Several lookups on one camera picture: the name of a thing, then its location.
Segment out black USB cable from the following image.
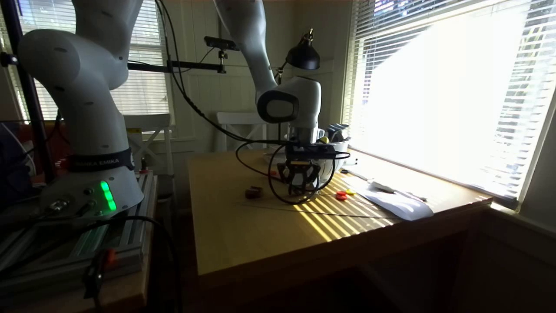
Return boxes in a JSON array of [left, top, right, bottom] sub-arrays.
[[232, 137, 338, 206]]

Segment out wooden table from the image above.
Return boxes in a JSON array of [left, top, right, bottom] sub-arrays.
[[185, 145, 493, 313]]

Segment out dark small box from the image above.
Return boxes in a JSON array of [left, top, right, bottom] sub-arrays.
[[324, 121, 352, 145]]

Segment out black arm cable harness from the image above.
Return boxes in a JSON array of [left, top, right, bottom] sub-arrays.
[[154, 0, 291, 145]]

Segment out black camera on boom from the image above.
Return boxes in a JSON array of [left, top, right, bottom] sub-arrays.
[[203, 34, 239, 51]]

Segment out black stand pole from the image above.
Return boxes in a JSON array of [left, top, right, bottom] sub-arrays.
[[0, 0, 57, 182]]

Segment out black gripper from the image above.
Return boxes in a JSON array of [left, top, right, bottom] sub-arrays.
[[276, 154, 322, 196]]

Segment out aluminium rail frame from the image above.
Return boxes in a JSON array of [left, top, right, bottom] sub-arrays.
[[0, 170, 159, 296]]

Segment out white window blinds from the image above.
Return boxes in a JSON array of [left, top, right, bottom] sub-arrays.
[[13, 0, 171, 117], [345, 0, 556, 201]]

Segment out white bowl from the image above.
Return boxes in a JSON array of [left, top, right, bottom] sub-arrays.
[[282, 128, 350, 189]]

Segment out dark blue bulky object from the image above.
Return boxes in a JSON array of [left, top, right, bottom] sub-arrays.
[[0, 123, 36, 196]]

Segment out black boom bar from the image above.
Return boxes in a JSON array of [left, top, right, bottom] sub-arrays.
[[123, 57, 227, 74]]

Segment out thin black base cable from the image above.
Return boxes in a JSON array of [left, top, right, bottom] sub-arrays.
[[84, 213, 183, 313]]

